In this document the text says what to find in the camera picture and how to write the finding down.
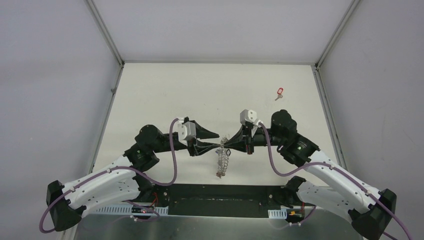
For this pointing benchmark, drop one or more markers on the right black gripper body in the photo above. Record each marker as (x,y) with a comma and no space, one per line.
(259,139)

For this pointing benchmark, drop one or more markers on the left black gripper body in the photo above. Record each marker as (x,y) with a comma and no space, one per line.
(192,145)

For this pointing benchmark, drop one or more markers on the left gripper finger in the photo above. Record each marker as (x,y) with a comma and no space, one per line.
(204,147)
(203,133)

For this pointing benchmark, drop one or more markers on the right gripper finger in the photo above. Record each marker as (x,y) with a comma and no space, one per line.
(240,146)
(238,138)

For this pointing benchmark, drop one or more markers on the metal disc keyring holder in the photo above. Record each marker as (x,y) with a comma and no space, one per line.
(223,154)

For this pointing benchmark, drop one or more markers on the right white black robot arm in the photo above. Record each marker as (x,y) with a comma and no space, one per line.
(368,209)

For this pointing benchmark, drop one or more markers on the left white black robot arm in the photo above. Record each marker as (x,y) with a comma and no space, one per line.
(124,179)

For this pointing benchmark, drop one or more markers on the key with red tag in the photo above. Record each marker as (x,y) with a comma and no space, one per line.
(279,94)

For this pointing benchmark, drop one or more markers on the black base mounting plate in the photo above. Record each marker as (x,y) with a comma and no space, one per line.
(209,200)

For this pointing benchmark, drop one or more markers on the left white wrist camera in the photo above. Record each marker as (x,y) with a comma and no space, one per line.
(186,130)

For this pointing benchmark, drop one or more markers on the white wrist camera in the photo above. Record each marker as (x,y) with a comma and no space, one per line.
(186,130)
(249,116)

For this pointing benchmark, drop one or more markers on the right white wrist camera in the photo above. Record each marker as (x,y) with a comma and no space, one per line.
(249,116)

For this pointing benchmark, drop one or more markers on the white slotted cable duct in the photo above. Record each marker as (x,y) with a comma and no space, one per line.
(122,210)

